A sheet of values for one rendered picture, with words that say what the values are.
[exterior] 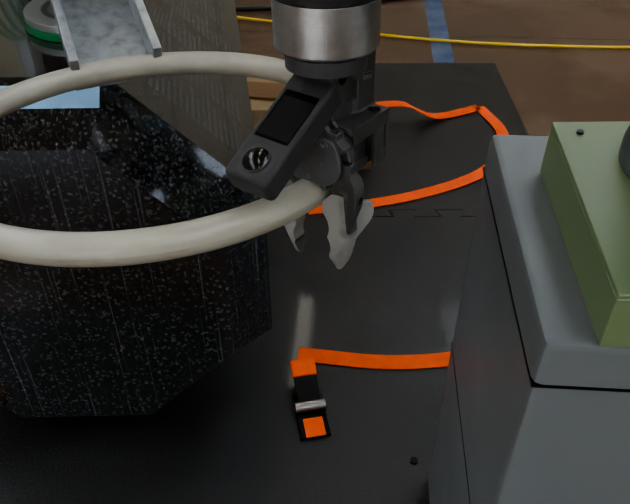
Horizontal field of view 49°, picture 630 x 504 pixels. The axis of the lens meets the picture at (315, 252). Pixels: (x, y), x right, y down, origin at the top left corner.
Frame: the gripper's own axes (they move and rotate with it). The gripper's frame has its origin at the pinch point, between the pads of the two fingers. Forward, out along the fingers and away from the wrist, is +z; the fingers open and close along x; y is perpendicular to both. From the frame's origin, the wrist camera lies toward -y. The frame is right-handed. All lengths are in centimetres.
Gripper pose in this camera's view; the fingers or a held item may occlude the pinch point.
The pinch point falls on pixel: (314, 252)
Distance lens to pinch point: 69.1
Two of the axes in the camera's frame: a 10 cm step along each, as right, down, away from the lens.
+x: -8.0, -3.4, 5.0
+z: 0.2, 8.1, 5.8
